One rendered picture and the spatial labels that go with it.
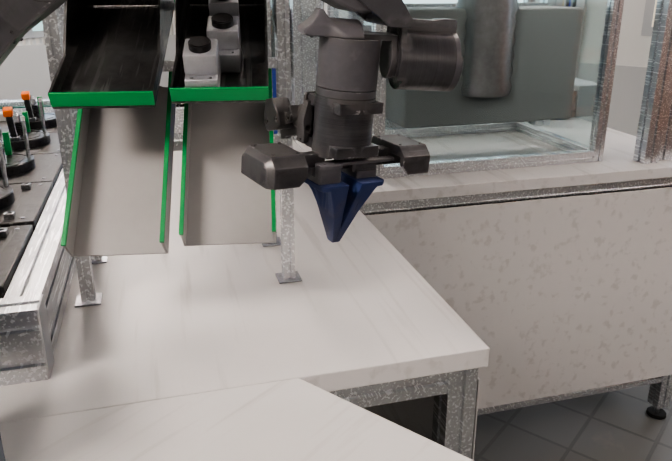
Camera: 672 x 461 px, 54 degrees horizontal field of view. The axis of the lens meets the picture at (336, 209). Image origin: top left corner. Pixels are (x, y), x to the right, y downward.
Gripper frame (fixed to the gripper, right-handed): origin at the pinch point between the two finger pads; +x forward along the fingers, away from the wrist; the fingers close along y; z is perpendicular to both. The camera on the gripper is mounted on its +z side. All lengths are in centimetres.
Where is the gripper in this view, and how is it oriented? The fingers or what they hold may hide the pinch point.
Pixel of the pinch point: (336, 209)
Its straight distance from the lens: 65.6
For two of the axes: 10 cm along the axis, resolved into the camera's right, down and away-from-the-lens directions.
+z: -5.4, -3.2, 7.8
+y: -8.4, 1.2, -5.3
